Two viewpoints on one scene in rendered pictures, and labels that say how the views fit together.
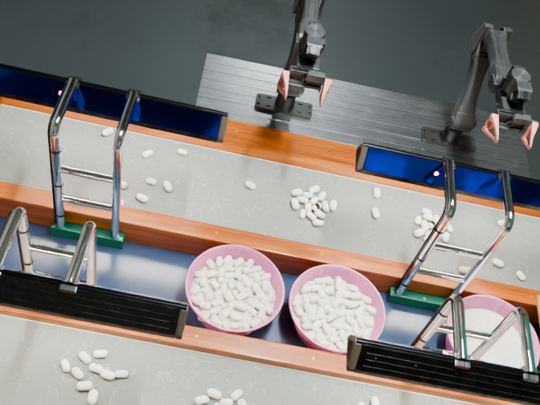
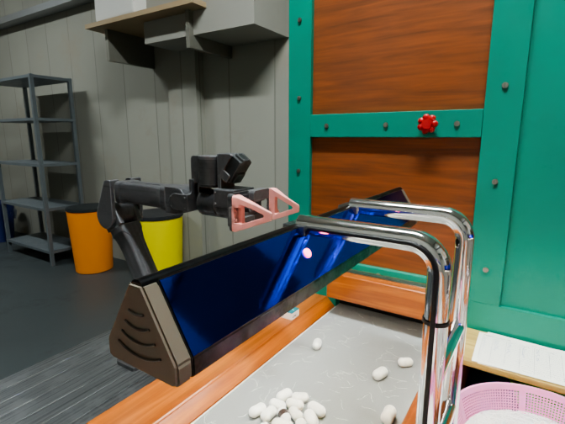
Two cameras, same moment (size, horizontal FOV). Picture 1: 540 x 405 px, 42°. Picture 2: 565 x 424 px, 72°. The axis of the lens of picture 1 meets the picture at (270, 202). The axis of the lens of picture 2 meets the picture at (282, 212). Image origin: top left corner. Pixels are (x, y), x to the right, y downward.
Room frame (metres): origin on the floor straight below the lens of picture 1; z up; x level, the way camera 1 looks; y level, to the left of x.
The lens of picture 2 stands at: (1.06, -0.05, 1.21)
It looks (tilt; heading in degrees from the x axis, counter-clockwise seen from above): 11 degrees down; 311
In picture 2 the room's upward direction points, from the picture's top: straight up
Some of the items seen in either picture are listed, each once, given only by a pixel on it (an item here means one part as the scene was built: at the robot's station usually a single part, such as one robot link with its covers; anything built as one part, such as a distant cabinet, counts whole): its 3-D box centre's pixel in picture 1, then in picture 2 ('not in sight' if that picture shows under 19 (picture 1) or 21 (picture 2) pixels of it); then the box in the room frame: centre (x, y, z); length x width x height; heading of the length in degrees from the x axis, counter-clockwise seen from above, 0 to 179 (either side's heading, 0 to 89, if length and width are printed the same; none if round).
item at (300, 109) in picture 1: (285, 99); not in sight; (1.81, 0.05, 0.71); 0.20 x 0.07 x 0.08; 98
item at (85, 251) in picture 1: (49, 296); not in sight; (0.74, 0.42, 0.90); 0.20 x 0.19 x 0.45; 97
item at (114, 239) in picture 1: (96, 166); not in sight; (1.14, 0.47, 0.90); 0.20 x 0.19 x 0.45; 97
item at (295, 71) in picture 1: (305, 72); not in sight; (1.54, 0.01, 1.07); 0.10 x 0.07 x 0.07; 98
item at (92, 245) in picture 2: not in sight; (92, 237); (4.64, -1.52, 0.30); 0.38 x 0.37 x 0.59; 98
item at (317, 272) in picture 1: (333, 314); not in sight; (1.03, -0.26, 0.72); 0.27 x 0.27 x 0.10
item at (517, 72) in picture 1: (512, 82); (203, 182); (1.73, -0.57, 1.12); 0.12 x 0.09 x 0.12; 8
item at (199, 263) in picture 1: (232, 295); not in sight; (1.00, 0.02, 0.72); 0.27 x 0.27 x 0.10
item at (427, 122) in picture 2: not in sight; (428, 124); (1.39, -0.95, 1.24); 0.04 x 0.02 x 0.05; 7
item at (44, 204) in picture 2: not in sight; (38, 170); (5.47, -1.40, 0.87); 0.88 x 0.37 x 1.75; 8
